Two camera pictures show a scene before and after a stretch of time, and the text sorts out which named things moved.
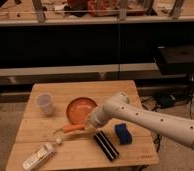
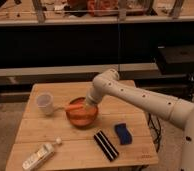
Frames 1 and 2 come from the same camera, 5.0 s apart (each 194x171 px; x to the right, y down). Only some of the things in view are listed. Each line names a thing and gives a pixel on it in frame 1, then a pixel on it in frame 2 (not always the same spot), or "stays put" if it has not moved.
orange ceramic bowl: x=77 y=110 stays put
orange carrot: x=71 y=128 -> x=75 y=107
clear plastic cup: x=45 y=102 stays put
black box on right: x=180 y=59 stays put
